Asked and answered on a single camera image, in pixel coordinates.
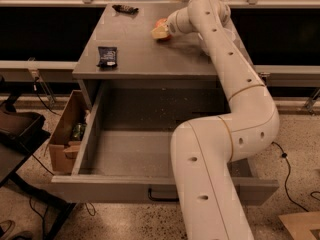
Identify black cable at left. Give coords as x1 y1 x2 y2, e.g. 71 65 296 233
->
32 77 63 117

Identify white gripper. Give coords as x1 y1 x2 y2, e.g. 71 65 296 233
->
151 8 193 40

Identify dark blue snack packet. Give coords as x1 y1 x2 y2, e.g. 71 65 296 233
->
98 46 117 68

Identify black wrapped snack bar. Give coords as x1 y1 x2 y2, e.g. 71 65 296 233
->
112 5 139 15

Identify cardboard piece on floor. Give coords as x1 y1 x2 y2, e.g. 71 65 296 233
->
279 212 320 240

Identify dark side table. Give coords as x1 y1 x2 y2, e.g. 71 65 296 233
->
0 89 76 240

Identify grey cabinet with counter top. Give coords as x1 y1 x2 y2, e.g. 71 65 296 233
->
72 2 259 112

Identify open grey top drawer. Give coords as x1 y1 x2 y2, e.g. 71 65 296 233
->
50 81 280 206

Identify black floor cable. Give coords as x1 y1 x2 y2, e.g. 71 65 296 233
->
272 141 320 213

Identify green can in box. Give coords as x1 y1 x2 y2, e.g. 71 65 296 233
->
71 123 86 141

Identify black drawer handle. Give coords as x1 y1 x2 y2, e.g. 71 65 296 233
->
148 188 179 203

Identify red apple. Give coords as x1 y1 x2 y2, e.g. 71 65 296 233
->
155 18 171 40

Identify brown cardboard box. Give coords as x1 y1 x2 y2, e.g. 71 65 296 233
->
48 90 87 174

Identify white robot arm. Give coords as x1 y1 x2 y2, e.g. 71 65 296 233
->
152 0 279 240

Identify white ceramic bowl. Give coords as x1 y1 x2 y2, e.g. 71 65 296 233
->
198 28 236 55

